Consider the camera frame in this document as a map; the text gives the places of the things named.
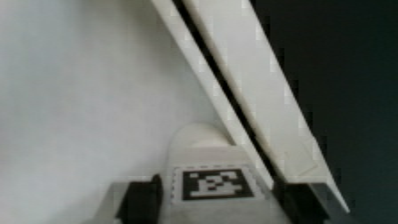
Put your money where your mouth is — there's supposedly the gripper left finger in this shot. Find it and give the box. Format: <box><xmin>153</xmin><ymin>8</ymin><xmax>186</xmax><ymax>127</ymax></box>
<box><xmin>87</xmin><ymin>174</ymin><xmax>163</xmax><ymax>224</ymax></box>

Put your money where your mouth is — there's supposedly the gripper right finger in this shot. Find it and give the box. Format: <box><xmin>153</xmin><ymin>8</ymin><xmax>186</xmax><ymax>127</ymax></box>
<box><xmin>272</xmin><ymin>182</ymin><xmax>350</xmax><ymax>224</ymax></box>

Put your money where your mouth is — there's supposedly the white table leg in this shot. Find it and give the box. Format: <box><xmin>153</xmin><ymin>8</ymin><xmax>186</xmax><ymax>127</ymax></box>
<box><xmin>160</xmin><ymin>123</ymin><xmax>291</xmax><ymax>224</ymax></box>

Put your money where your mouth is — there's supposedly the white square table top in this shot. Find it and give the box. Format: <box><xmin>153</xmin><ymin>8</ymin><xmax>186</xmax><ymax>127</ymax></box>
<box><xmin>0</xmin><ymin>0</ymin><xmax>250</xmax><ymax>224</ymax></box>

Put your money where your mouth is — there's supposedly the white obstacle front bar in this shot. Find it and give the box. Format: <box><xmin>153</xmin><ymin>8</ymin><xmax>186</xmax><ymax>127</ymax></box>
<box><xmin>179</xmin><ymin>0</ymin><xmax>352</xmax><ymax>214</ymax></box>

